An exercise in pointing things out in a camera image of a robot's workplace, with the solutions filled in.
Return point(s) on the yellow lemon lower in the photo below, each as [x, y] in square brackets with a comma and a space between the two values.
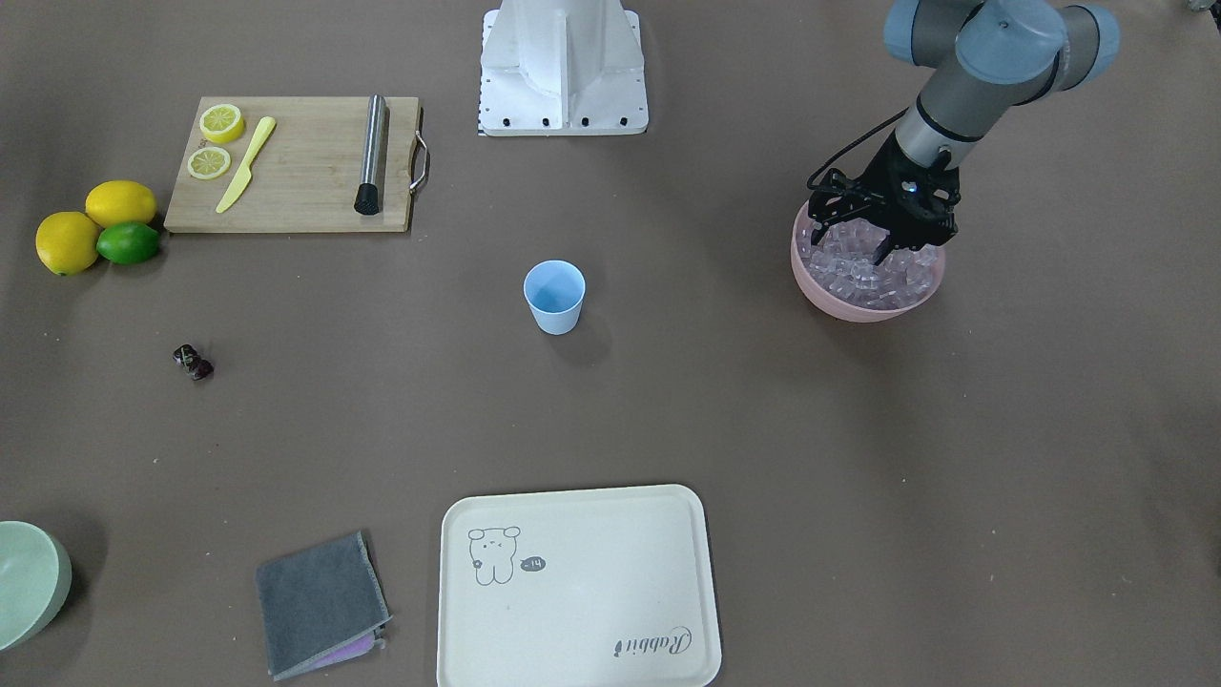
[66, 243]

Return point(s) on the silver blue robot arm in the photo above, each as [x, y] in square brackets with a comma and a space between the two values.
[985, 57]

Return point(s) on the pink bowl of ice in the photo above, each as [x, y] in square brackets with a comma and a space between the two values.
[838, 276]

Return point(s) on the bamboo cutting board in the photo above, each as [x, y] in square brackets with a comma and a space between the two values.
[306, 176]

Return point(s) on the lemon slice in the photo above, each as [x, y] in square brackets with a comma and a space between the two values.
[208, 163]
[222, 123]

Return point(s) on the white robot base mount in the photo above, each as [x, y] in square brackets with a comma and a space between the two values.
[562, 68]

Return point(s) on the mint green bowl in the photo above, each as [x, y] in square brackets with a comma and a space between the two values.
[36, 576]

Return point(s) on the lemon slice lower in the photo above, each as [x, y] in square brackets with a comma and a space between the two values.
[208, 163]

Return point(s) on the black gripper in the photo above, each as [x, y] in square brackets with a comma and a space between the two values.
[883, 176]

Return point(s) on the green lime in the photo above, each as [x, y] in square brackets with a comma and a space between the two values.
[129, 242]

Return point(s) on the yellow lemon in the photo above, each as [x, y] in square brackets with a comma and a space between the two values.
[120, 201]
[66, 243]

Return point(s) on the lemon slice upper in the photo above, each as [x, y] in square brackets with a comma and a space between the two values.
[222, 123]

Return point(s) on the light blue plastic cup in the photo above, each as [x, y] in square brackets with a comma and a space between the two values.
[555, 292]

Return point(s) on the steel muddler black tip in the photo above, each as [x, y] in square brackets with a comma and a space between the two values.
[369, 195]

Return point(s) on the yellow lemon upper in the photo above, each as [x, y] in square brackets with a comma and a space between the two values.
[120, 201]

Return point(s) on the grey folded cloth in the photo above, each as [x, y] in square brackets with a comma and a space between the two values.
[320, 606]

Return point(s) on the yellow plastic knife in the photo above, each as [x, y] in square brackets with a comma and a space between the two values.
[244, 172]

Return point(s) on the cream rabbit serving tray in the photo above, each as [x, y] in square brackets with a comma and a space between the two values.
[589, 587]

